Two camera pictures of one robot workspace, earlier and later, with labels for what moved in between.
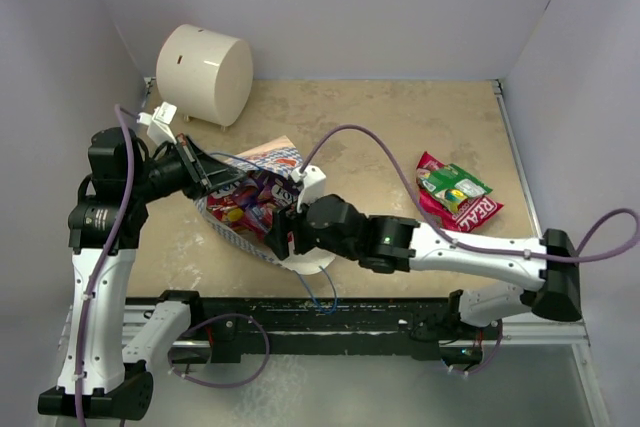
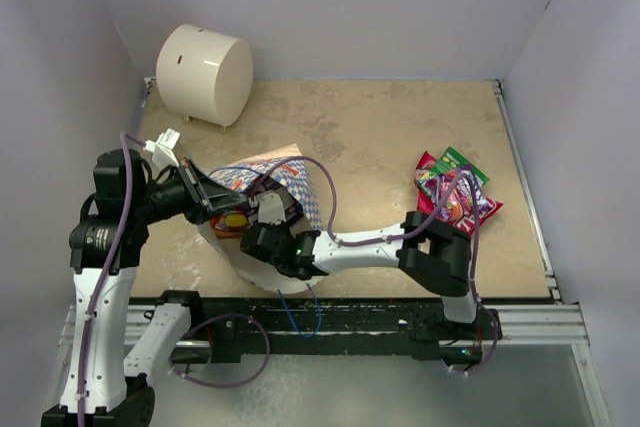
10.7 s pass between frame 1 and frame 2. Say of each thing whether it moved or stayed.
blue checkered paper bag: moved
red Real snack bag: stayed
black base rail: stayed
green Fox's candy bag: moved
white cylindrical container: stayed
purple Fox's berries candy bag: moved
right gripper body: moved
